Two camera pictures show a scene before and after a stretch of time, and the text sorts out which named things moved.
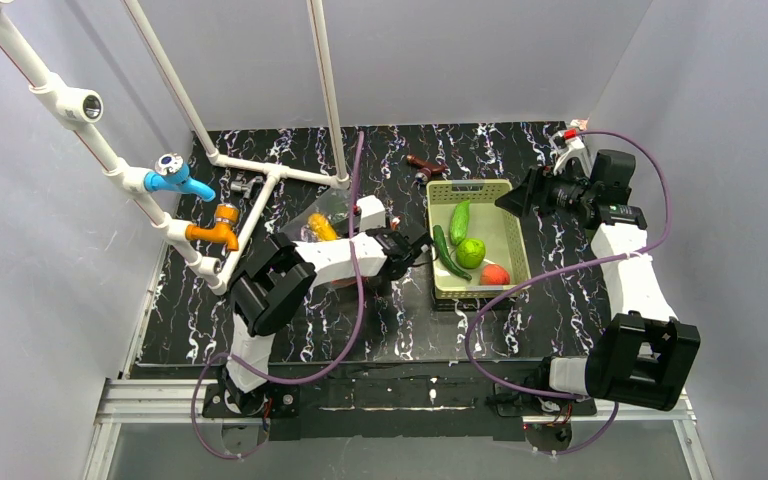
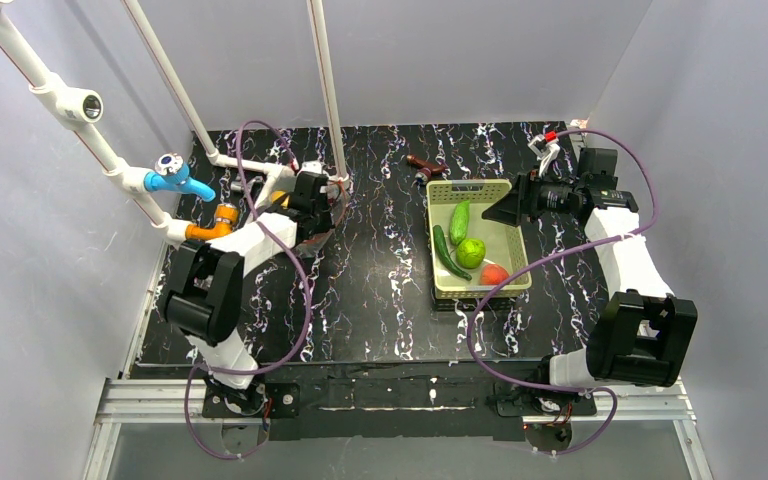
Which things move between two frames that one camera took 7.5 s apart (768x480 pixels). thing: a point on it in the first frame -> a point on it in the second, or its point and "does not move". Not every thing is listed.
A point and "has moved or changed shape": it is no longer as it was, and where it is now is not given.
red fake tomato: x=493 y=275 does not move
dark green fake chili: x=446 y=255 does not move
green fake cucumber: x=459 y=222 does not move
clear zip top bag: x=325 y=216 has moved or changed shape
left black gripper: x=408 y=245 -> x=321 y=216
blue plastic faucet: x=172 y=174 does not move
